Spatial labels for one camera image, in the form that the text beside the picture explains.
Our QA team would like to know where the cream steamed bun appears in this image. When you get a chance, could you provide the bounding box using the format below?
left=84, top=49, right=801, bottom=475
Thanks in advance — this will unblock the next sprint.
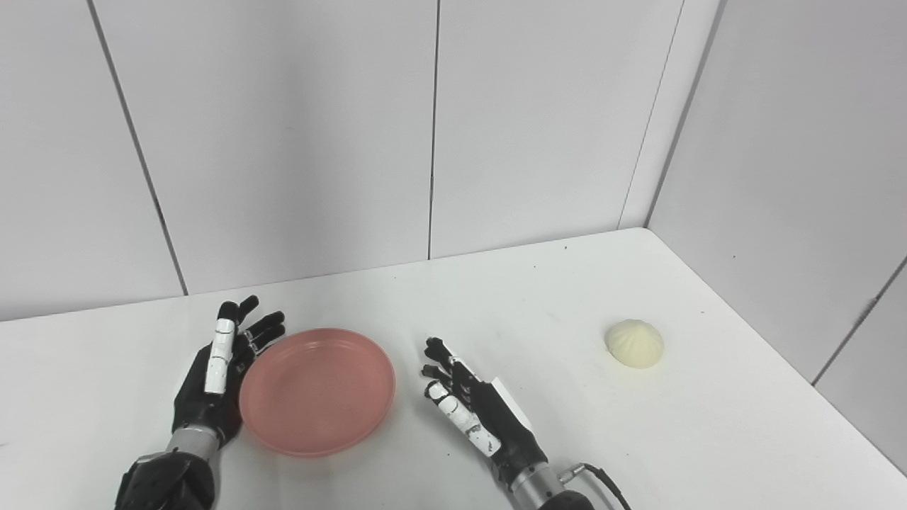
left=605, top=319, right=665, bottom=369

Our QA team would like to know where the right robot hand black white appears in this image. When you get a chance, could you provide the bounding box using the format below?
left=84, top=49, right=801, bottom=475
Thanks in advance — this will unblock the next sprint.
left=421, top=336, right=550, bottom=491

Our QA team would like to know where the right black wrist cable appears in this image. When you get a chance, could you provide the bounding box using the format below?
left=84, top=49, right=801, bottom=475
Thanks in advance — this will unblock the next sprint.
left=560, top=463, right=633, bottom=510

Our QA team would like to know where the pink round plate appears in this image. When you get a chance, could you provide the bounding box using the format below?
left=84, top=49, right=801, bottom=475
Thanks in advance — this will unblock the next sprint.
left=239, top=327, right=397, bottom=458

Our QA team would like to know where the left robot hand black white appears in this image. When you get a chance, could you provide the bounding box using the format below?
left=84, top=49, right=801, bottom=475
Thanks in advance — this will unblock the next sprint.
left=171, top=295, right=286, bottom=450

